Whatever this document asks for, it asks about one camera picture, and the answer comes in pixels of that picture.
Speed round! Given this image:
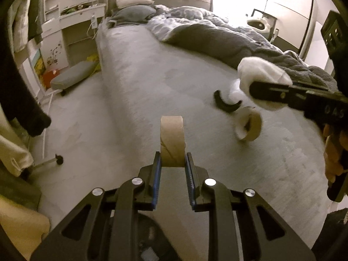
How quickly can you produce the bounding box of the grey patterned duvet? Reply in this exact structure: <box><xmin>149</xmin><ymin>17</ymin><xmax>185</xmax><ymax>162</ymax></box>
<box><xmin>146</xmin><ymin>5</ymin><xmax>338</xmax><ymax>92</ymax></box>

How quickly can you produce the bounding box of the black curved band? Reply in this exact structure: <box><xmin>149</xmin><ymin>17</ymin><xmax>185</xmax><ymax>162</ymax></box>
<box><xmin>214</xmin><ymin>90</ymin><xmax>243</xmax><ymax>113</ymax></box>

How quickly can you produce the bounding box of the grey bed with headboard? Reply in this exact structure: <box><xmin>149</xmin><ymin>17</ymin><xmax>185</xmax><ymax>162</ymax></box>
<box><xmin>95</xmin><ymin>0</ymin><xmax>335</xmax><ymax>261</ymax></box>

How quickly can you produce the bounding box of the dark green hanging garment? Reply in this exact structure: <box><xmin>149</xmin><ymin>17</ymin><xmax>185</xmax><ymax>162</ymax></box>
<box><xmin>28</xmin><ymin>0</ymin><xmax>42</xmax><ymax>45</ymax></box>

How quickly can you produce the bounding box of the white appliance by window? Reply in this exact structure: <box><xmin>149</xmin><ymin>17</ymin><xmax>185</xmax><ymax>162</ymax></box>
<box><xmin>247</xmin><ymin>18</ymin><xmax>271</xmax><ymax>34</ymax></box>

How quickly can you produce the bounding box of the red bin on floor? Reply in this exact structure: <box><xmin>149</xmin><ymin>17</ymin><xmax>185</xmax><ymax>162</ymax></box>
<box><xmin>41</xmin><ymin>70</ymin><xmax>60</xmax><ymax>90</ymax></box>

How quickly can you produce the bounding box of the brown cardboard tape roll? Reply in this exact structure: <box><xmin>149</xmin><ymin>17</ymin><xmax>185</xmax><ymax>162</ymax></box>
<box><xmin>160</xmin><ymin>116</ymin><xmax>186</xmax><ymax>167</ymax></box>

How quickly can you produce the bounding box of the clothes rack wheeled base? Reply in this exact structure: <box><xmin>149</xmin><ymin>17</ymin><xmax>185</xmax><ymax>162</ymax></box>
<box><xmin>30</xmin><ymin>89</ymin><xmax>64</xmax><ymax>170</ymax></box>

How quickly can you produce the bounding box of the white pillow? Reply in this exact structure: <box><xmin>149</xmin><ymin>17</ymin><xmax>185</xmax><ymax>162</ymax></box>
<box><xmin>116</xmin><ymin>0</ymin><xmax>155</xmax><ymax>9</ymax></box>

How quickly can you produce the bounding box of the right hand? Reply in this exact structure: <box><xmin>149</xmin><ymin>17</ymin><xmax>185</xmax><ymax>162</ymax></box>
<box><xmin>323</xmin><ymin>124</ymin><xmax>347</xmax><ymax>183</ymax></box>

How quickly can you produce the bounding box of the beige hanging coat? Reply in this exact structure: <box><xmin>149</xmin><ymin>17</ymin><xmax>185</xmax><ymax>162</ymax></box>
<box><xmin>0</xmin><ymin>109</ymin><xmax>34</xmax><ymax>177</ymax></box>

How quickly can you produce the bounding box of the black hanging garment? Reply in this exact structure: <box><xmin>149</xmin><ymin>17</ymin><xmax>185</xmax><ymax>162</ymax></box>
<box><xmin>1</xmin><ymin>0</ymin><xmax>51</xmax><ymax>137</ymax></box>

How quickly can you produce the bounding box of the grey pillow on bed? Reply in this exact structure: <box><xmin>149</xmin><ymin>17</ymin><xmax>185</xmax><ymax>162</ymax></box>
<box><xmin>107</xmin><ymin>5</ymin><xmax>156</xmax><ymax>28</ymax></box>

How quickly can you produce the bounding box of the white vanity desk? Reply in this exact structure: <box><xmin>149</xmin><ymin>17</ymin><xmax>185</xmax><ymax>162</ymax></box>
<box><xmin>41</xmin><ymin>0</ymin><xmax>105</xmax><ymax>71</ymax></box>

